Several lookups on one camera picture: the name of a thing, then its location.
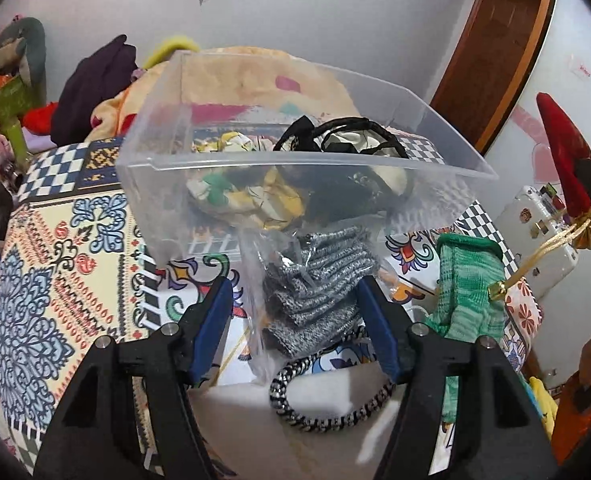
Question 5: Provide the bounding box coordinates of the green knit glove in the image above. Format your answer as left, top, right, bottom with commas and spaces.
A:
423, 232, 508, 424

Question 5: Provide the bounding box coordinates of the black white braided cord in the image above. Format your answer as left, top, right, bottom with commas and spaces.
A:
268, 326, 397, 434

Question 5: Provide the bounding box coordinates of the grey knit cloth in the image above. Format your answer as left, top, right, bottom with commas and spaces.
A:
240, 218, 381, 382

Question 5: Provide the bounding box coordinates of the white case with stickers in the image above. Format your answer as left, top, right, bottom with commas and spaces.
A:
495, 185, 579, 299

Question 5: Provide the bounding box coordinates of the floral yellow green cloth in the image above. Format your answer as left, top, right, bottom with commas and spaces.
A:
185, 128, 306, 230

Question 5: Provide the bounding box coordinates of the black trimmed cloth pouch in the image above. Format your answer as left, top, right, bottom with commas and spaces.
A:
274, 116, 414, 224

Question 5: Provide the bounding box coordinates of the red plush item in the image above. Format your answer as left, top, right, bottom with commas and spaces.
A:
21, 102, 58, 136

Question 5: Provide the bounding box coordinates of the clear plastic storage bin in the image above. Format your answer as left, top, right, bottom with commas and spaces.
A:
116, 52, 496, 263

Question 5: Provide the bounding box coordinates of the green gift box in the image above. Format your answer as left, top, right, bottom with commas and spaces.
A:
0, 76, 40, 160

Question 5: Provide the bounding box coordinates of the dark purple garment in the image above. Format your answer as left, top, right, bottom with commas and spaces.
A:
50, 34, 137, 146

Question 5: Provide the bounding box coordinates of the grey dinosaur plush toy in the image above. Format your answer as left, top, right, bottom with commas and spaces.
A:
0, 16, 46, 104

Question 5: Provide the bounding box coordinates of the brown wooden door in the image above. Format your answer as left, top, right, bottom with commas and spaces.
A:
431, 0, 555, 154

